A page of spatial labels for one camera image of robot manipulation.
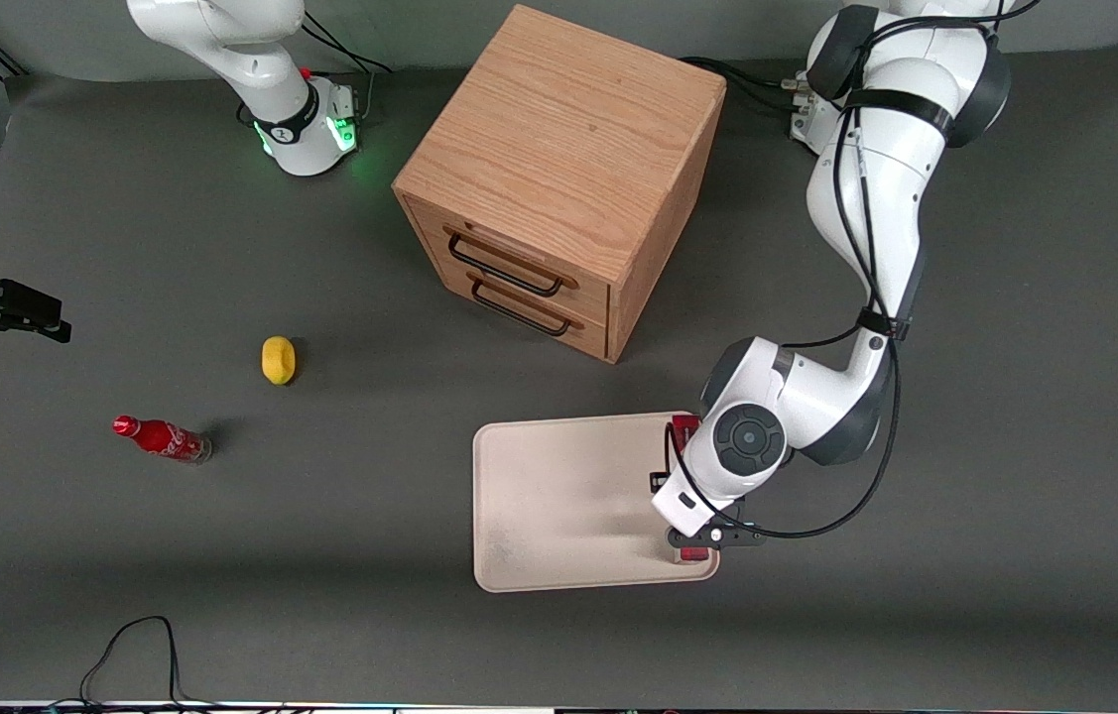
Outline beige plastic tray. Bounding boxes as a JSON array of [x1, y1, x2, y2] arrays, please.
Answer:
[[472, 412, 721, 594]]

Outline black drawer handle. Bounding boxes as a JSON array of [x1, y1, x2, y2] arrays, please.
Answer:
[[470, 279, 575, 338], [446, 232, 565, 298]]

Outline red cola bottle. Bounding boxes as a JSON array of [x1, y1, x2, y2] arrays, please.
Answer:
[[112, 415, 213, 465]]

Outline black looped table cable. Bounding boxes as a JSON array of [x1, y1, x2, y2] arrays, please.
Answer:
[[48, 616, 222, 711]]

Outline wooden drawer cabinet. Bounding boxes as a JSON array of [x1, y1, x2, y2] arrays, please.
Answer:
[[392, 5, 728, 365]]

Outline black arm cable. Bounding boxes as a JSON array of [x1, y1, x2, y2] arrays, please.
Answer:
[[663, 0, 1041, 541]]

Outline yellow lemon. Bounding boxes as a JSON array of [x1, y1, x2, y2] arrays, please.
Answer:
[[261, 335, 297, 386]]

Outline red tartan cookie box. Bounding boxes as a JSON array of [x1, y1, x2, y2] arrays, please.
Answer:
[[668, 416, 710, 565]]

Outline black base cables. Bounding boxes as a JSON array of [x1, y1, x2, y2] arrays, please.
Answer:
[[681, 56, 809, 118], [299, 8, 393, 118]]

